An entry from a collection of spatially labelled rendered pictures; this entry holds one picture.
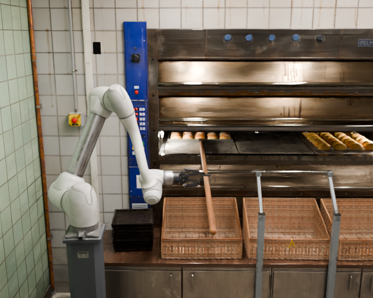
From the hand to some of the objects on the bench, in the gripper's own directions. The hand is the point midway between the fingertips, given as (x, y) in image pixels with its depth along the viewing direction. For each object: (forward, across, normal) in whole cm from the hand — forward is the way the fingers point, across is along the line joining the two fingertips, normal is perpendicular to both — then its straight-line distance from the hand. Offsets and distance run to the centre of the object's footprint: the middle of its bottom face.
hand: (205, 177), depth 283 cm
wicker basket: (-2, +61, -32) cm, 69 cm away
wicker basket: (+58, +61, -31) cm, 90 cm away
